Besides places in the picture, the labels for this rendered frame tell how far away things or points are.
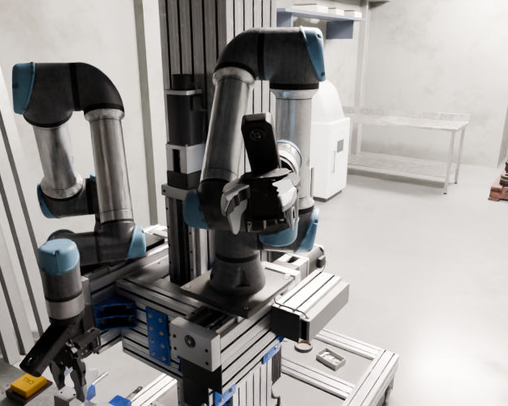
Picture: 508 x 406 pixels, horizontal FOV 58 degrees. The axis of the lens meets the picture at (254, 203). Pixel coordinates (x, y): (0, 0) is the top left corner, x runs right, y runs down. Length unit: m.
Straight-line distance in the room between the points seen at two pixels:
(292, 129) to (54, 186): 0.71
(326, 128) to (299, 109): 3.95
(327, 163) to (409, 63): 3.04
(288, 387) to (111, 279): 1.03
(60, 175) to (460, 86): 6.63
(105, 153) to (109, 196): 0.10
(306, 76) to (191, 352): 0.71
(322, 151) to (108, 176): 4.10
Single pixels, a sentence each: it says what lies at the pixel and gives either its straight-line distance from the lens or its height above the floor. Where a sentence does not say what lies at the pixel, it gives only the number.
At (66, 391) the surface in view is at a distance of 1.18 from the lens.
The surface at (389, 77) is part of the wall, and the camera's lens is 7.77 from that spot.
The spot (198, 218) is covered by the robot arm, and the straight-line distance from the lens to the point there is 0.89.
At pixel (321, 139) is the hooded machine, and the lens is 5.06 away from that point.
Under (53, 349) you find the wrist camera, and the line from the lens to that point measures 1.06.
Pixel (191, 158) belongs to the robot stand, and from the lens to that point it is 1.33.
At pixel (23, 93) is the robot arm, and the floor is 1.54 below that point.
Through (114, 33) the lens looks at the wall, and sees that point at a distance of 3.74.
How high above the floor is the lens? 1.64
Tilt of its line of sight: 18 degrees down
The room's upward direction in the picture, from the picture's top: straight up
